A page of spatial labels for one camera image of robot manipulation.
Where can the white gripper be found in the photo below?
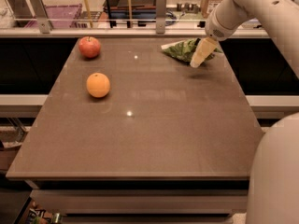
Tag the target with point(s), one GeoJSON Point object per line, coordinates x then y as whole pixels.
{"type": "Point", "coordinates": [215, 28]}

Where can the green jalapeno chip bag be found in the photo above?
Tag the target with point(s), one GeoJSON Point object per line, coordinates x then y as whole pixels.
{"type": "Point", "coordinates": [182, 50]}

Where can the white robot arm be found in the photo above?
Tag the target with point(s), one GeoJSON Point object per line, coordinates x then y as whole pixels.
{"type": "Point", "coordinates": [274, 178]}

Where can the orange fruit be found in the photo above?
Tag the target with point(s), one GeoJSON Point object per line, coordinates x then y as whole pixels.
{"type": "Point", "coordinates": [98, 85]}

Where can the red apple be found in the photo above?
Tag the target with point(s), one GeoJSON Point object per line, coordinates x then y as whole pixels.
{"type": "Point", "coordinates": [89, 46]}

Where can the purple plastic crate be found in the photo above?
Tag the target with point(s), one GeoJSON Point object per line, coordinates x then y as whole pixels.
{"type": "Point", "coordinates": [64, 16]}

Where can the grey metal railing post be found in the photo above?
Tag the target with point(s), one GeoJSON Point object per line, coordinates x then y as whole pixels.
{"type": "Point", "coordinates": [160, 16]}

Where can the grey left railing post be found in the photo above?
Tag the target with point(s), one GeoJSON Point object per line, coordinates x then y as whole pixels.
{"type": "Point", "coordinates": [41, 15]}

